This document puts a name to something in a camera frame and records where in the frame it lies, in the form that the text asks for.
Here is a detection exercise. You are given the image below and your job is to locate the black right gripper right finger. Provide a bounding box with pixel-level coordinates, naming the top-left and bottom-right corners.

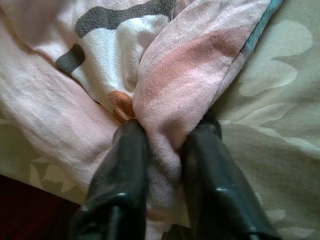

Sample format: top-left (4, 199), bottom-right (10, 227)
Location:
top-left (181, 117), bottom-right (282, 240)

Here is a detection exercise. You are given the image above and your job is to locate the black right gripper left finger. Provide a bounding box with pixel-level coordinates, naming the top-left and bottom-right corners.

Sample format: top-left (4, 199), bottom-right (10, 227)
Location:
top-left (69, 121), bottom-right (149, 240)

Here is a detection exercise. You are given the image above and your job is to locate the bed with beige floral sheet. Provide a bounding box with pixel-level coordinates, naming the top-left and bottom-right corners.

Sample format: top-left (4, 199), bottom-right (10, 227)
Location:
top-left (0, 0), bottom-right (320, 240)

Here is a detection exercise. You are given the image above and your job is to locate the pink cartoon print blanket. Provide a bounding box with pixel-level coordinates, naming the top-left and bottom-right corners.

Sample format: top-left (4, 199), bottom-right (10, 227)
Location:
top-left (0, 0), bottom-right (285, 240)

